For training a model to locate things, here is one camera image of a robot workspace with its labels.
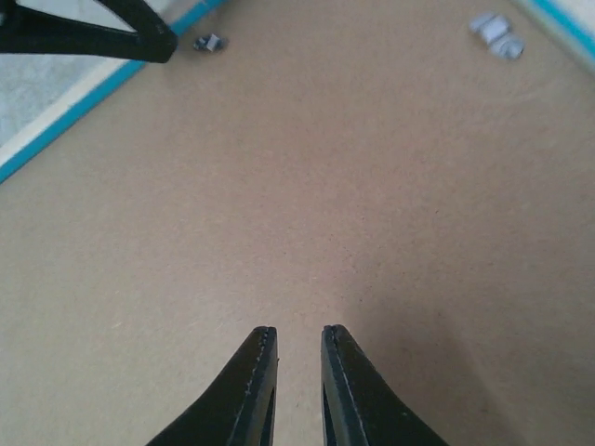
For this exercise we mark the metal frame clip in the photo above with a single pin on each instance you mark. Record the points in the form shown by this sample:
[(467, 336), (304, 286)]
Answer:
[(496, 32), (210, 43)]

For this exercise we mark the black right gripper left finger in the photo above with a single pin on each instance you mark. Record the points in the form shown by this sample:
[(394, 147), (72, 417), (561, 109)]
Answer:
[(238, 408)]

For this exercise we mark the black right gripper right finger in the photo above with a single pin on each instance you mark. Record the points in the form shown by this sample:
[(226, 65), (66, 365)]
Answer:
[(358, 406)]

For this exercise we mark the brown frame backing board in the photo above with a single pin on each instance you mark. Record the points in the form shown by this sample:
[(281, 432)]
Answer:
[(368, 163)]

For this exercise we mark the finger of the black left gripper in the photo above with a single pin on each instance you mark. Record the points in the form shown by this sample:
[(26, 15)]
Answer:
[(30, 31)]

